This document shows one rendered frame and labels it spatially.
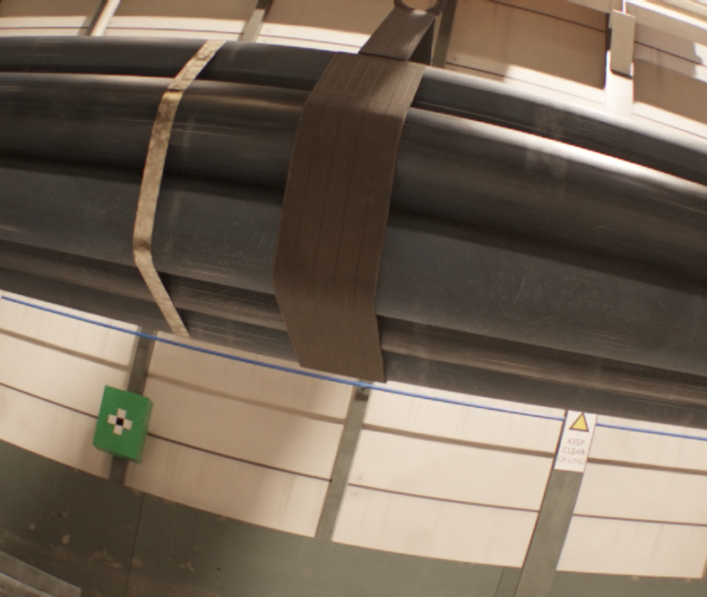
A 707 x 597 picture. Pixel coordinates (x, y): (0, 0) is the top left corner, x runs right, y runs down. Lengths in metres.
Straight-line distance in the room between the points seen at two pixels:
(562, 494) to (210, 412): 2.48
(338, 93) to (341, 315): 0.34
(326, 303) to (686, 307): 0.59
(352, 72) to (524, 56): 7.44
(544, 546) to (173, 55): 5.92
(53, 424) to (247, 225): 6.72
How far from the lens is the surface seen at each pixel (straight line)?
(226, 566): 7.83
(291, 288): 1.85
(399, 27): 2.16
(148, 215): 1.88
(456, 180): 1.78
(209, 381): 8.30
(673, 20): 8.98
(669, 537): 8.10
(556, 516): 7.62
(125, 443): 8.02
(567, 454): 7.71
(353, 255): 1.80
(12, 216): 2.00
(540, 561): 7.56
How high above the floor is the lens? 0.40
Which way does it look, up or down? 20 degrees up
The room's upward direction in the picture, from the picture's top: 14 degrees clockwise
